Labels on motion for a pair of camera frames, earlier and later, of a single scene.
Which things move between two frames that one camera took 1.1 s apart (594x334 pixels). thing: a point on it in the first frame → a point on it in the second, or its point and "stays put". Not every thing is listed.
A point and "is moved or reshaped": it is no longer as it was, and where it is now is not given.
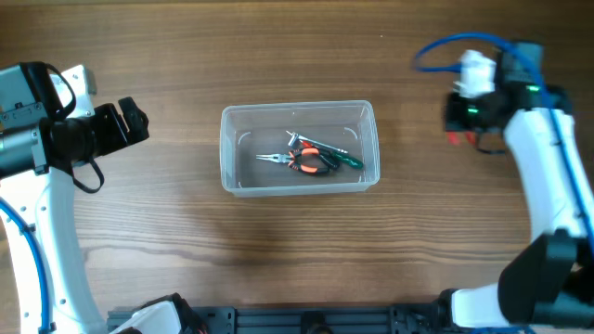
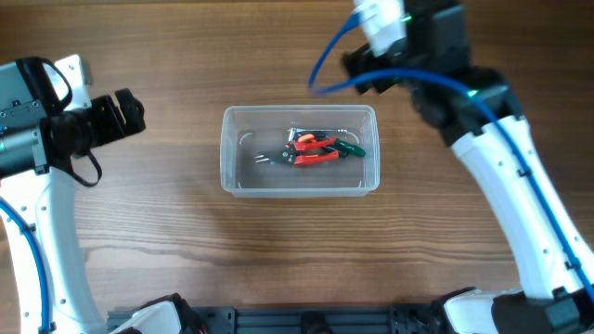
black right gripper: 458,115 → 355,59
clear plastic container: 299,147 stays put
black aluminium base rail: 424,318 stays put
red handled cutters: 453,137 is moved or reshaped
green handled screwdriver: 349,160 → 345,148
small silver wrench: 295,137 → 292,132
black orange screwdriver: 316,160 → 314,136
